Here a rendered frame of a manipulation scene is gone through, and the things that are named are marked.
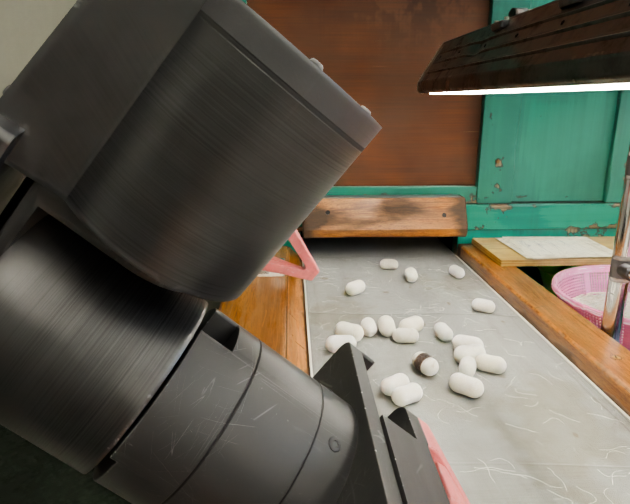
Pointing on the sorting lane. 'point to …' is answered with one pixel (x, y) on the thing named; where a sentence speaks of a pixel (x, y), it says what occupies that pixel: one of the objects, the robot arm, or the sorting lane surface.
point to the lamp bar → (549, 50)
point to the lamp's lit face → (561, 88)
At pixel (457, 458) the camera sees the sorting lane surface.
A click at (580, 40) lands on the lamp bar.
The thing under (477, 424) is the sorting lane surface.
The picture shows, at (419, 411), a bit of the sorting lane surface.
